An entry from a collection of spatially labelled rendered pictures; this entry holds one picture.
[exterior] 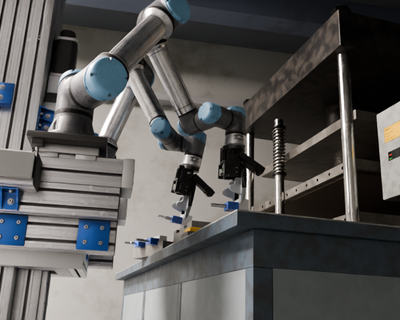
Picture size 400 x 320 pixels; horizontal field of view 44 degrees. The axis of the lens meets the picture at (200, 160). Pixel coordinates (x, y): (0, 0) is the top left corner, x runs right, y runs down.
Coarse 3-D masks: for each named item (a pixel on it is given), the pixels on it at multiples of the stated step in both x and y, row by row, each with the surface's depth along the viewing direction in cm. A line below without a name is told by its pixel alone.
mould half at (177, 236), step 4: (192, 220) 178; (188, 224) 182; (192, 224) 177; (196, 224) 178; (200, 224) 178; (204, 224) 179; (180, 228) 191; (176, 232) 197; (180, 232) 191; (184, 232) 185; (176, 236) 196; (180, 236) 190; (176, 240) 196
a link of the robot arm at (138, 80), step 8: (136, 72) 202; (128, 80) 204; (136, 80) 201; (144, 80) 201; (136, 88) 200; (144, 88) 199; (136, 96) 201; (144, 96) 198; (152, 96) 198; (144, 104) 197; (152, 104) 196; (144, 112) 197; (152, 112) 194; (160, 112) 194; (152, 120) 193; (160, 120) 190; (152, 128) 190; (160, 128) 189; (168, 128) 190; (160, 136) 190; (168, 136) 192; (176, 136) 198
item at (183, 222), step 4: (160, 216) 194; (172, 216) 195; (176, 216) 194; (180, 216) 199; (188, 216) 195; (172, 220) 193; (176, 220) 193; (180, 220) 194; (184, 220) 194; (188, 220) 194; (180, 224) 195; (184, 224) 194
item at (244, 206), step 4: (236, 200) 174; (244, 200) 172; (248, 200) 173; (212, 204) 170; (216, 204) 171; (220, 204) 171; (224, 204) 172; (228, 204) 170; (232, 204) 171; (236, 204) 171; (240, 204) 171; (244, 204) 172; (248, 204) 172; (224, 208) 173; (228, 208) 170; (232, 208) 170; (236, 208) 171; (240, 208) 171; (244, 208) 171; (248, 208) 172
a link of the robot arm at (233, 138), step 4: (228, 136) 179; (232, 136) 178; (236, 136) 178; (240, 136) 177; (244, 136) 180; (228, 140) 178; (232, 140) 177; (236, 140) 177; (240, 140) 177; (244, 140) 179; (228, 144) 178; (232, 144) 177; (236, 144) 177; (240, 144) 177; (244, 144) 179
